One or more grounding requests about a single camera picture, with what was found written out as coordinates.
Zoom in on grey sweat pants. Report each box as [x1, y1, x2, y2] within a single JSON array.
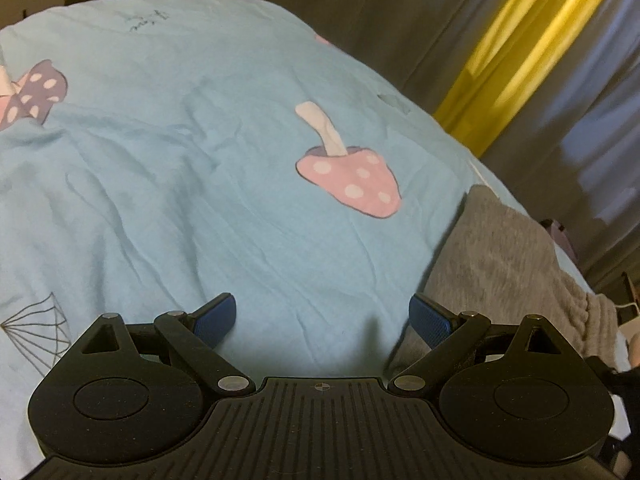
[[384, 184, 620, 377]]

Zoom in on pink bag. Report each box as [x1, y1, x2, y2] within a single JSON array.
[[539, 218, 578, 263]]

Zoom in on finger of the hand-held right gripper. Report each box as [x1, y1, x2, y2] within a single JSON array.
[[584, 355, 640, 397]]

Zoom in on grey curtain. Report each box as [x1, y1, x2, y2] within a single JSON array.
[[210, 0, 640, 291]]

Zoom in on dark side table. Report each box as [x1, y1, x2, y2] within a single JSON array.
[[614, 271, 640, 327]]

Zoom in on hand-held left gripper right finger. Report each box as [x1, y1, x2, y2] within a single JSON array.
[[387, 294, 572, 396]]

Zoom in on light blue printed blanket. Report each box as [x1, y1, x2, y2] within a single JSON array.
[[0, 0, 632, 466]]

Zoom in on yellow curtain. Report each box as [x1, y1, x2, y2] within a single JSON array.
[[434, 0, 628, 159]]

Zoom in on pale pink soft item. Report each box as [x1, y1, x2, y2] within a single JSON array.
[[625, 331, 640, 372]]

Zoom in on pale sheer curtain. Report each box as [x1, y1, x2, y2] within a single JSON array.
[[537, 0, 640, 221]]

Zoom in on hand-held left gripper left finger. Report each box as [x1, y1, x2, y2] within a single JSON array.
[[70, 292, 257, 396]]

